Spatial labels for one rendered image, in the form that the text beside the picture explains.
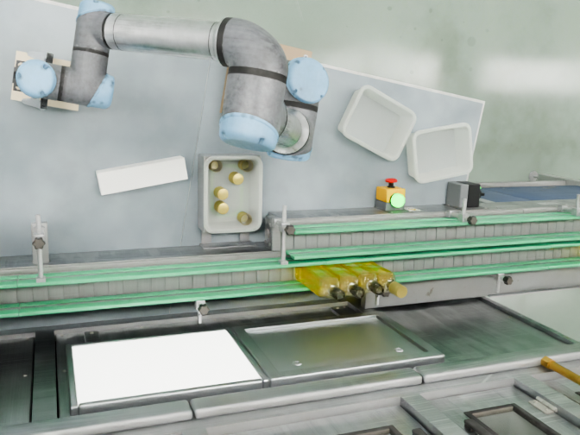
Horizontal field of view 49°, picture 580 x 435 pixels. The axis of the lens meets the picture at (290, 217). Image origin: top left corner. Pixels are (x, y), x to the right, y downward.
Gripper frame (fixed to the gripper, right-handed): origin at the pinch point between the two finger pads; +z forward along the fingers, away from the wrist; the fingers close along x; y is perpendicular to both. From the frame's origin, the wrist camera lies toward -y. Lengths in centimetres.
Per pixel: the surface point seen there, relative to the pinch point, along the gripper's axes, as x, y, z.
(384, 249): 31, -99, -12
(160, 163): 16.6, -31.3, 1.6
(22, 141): 16.8, 4.4, 7.2
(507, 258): 31, -153, -4
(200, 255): 40, -45, -5
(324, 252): 34, -80, -11
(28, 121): 11.1, 3.6, 7.2
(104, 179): 23.2, -17.2, 1.4
